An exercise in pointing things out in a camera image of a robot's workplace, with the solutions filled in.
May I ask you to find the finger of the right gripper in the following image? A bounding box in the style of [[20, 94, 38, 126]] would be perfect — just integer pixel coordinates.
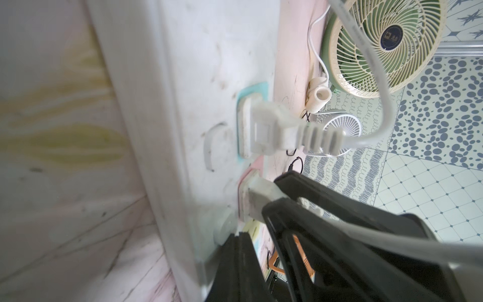
[[262, 198, 466, 301], [274, 171, 436, 240]]

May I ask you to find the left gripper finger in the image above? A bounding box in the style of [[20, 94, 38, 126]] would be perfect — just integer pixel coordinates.
[[206, 232, 274, 302]]

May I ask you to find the white power strip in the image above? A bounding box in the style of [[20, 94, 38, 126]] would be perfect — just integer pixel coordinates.
[[88, 1, 280, 301]]

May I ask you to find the small white fan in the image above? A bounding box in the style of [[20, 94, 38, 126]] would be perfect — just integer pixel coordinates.
[[303, 112, 363, 157]]

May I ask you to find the white plug in strip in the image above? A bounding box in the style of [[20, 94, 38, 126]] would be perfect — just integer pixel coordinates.
[[237, 93, 346, 159]]

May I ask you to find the green cream desk fan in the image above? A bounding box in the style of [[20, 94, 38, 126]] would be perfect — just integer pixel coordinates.
[[321, 1, 448, 98]]

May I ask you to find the white cylindrical adapter plug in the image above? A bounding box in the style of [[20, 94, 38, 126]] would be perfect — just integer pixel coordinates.
[[305, 76, 332, 114]]

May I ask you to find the floral pink table mat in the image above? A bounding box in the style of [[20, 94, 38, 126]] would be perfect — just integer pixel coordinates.
[[1, 1, 328, 301]]

